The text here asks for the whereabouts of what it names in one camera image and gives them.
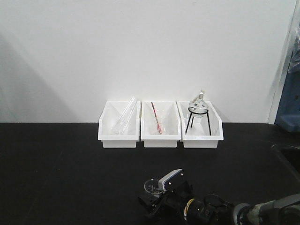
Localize left white plastic bin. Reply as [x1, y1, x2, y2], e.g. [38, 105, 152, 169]
[97, 101, 141, 148]

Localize white plastic bin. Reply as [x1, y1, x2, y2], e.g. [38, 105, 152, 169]
[176, 101, 224, 149]
[141, 101, 181, 148]
[97, 101, 141, 148]

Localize red glass stirring rod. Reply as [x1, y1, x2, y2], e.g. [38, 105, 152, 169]
[151, 101, 163, 135]

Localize black sink basin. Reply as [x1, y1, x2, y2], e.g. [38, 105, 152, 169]
[271, 144, 300, 182]

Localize right white plastic bin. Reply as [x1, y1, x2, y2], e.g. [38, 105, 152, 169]
[176, 101, 224, 149]

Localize clear glass beaker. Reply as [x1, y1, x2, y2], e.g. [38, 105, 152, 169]
[144, 179, 164, 197]

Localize blue equipment at right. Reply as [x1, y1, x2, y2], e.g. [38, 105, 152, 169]
[275, 27, 300, 133]

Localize black tripod stand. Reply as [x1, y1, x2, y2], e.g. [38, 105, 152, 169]
[185, 107, 211, 135]

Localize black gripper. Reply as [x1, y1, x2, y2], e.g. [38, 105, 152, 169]
[138, 180, 194, 219]

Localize middle white plastic bin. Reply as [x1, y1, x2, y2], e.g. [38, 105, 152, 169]
[141, 101, 181, 148]

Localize round-bottom glass flask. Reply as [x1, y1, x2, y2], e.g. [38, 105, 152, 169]
[188, 90, 208, 118]

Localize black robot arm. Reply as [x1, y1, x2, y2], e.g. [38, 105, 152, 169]
[138, 180, 300, 225]

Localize clear glass tubes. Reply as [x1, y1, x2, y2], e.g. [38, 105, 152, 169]
[110, 97, 137, 135]

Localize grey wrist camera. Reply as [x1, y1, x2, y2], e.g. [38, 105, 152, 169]
[158, 169, 184, 192]

